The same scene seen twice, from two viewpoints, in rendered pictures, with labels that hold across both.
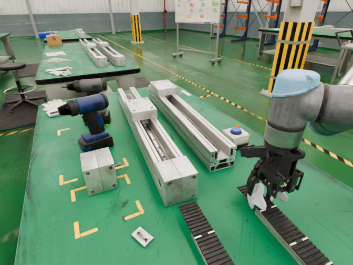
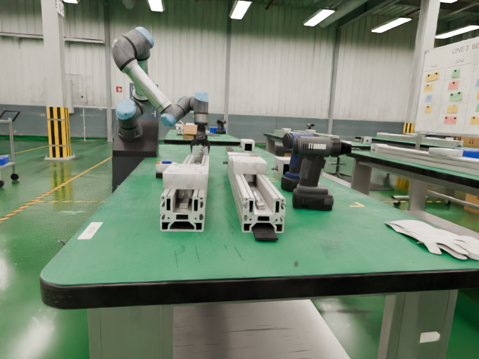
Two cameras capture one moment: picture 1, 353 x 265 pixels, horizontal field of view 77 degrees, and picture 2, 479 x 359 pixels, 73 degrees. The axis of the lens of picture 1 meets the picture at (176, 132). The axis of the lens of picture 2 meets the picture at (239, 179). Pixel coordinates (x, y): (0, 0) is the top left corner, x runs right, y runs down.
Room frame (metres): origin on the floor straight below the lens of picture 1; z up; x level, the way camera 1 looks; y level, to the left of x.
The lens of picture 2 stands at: (2.03, 0.44, 1.05)
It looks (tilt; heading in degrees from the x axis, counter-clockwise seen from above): 11 degrees down; 196
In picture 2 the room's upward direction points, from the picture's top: 3 degrees clockwise
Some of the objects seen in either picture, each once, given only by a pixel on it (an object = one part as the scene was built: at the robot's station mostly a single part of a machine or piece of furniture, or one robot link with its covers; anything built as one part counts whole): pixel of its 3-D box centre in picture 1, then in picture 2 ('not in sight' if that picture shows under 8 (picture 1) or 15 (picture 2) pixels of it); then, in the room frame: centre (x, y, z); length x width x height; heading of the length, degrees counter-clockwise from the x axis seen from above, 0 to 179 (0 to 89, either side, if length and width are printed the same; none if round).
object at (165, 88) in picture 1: (163, 90); (187, 180); (1.23, 0.07, 0.87); 0.16 x 0.11 x 0.07; 21
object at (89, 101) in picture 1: (84, 125); (306, 162); (0.75, 0.35, 0.89); 0.20 x 0.08 x 0.22; 128
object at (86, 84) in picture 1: (87, 102); (323, 173); (1.00, 0.42, 0.89); 0.20 x 0.08 x 0.22; 99
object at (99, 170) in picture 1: (103, 169); (284, 168); (0.56, 0.24, 0.83); 0.11 x 0.10 x 0.10; 114
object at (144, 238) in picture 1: (142, 236); not in sight; (0.35, 0.09, 0.78); 0.05 x 0.03 x 0.01; 50
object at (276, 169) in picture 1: (278, 165); (200, 134); (0.41, -0.24, 0.95); 0.09 x 0.08 x 0.12; 21
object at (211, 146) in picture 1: (179, 114); (192, 180); (0.99, -0.02, 0.82); 0.80 x 0.10 x 0.09; 21
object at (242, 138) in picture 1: (233, 138); (168, 169); (0.77, -0.23, 0.81); 0.10 x 0.08 x 0.06; 111
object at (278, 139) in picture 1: (283, 133); (200, 118); (0.42, -0.24, 1.03); 0.08 x 0.08 x 0.05
